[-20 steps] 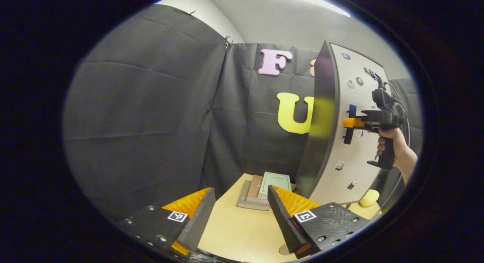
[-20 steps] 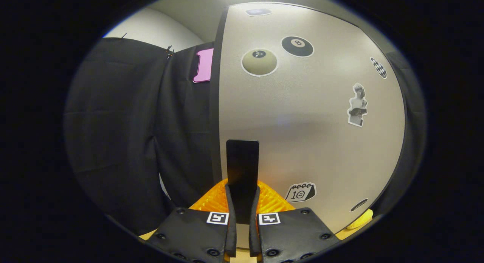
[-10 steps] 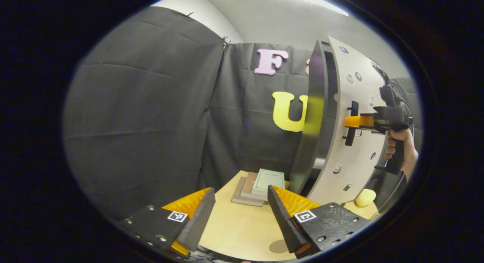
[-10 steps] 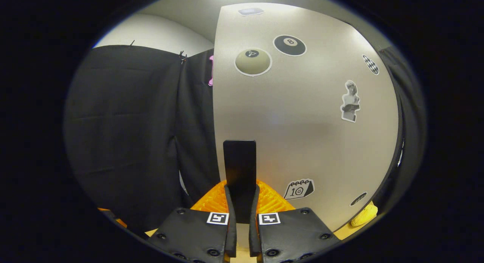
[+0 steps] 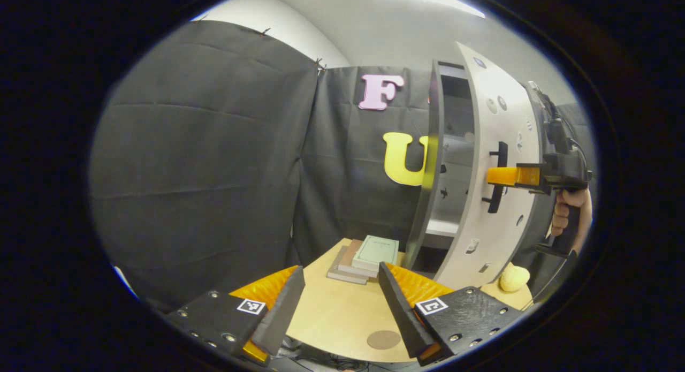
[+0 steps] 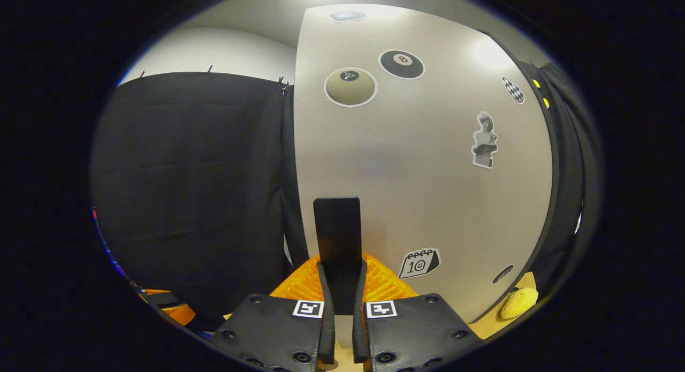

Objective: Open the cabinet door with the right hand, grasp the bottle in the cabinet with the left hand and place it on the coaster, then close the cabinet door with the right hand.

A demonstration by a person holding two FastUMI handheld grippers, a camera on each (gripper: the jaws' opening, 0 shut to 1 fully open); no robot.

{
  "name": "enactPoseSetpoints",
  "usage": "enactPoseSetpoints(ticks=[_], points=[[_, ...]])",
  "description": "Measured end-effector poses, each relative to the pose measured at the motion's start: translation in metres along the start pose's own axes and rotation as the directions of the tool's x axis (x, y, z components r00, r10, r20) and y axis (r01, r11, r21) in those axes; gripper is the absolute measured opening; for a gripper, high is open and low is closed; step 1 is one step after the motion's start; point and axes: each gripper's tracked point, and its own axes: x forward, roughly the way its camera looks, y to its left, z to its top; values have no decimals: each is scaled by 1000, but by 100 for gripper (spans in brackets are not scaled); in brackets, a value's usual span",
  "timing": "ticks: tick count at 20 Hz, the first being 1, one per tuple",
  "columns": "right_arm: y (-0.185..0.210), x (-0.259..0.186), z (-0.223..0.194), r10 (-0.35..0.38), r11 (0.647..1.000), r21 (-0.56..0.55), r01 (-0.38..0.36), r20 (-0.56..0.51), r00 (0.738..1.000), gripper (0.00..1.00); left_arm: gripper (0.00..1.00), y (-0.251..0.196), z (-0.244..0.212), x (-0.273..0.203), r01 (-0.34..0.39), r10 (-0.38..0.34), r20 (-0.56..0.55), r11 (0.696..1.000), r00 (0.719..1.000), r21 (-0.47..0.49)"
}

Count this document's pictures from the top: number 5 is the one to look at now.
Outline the brown round coaster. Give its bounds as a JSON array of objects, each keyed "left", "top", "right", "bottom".
[{"left": 367, "top": 330, "right": 402, "bottom": 351}]

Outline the grey book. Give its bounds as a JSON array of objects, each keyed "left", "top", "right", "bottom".
[{"left": 327, "top": 246, "right": 369, "bottom": 285}]

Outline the black door handle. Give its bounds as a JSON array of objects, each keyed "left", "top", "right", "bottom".
[{"left": 482, "top": 141, "right": 509, "bottom": 214}]

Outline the yellow toy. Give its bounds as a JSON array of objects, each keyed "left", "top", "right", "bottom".
[{"left": 499, "top": 263, "right": 531, "bottom": 293}]

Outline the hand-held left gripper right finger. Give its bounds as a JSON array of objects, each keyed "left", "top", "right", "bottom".
[{"left": 378, "top": 262, "right": 528, "bottom": 367}]

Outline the brown book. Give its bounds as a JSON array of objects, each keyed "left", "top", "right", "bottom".
[{"left": 338, "top": 239, "right": 376, "bottom": 279}]

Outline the black backdrop cloth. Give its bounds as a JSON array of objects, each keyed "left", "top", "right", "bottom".
[{"left": 88, "top": 20, "right": 595, "bottom": 311}]

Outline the green book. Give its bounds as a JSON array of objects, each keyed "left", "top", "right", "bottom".
[{"left": 352, "top": 235, "right": 400, "bottom": 272}]

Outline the dark grey cabinet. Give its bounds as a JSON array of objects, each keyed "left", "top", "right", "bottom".
[{"left": 404, "top": 59, "right": 478, "bottom": 272}]

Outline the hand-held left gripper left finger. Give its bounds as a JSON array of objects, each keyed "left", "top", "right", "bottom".
[{"left": 165, "top": 265, "right": 306, "bottom": 368}]

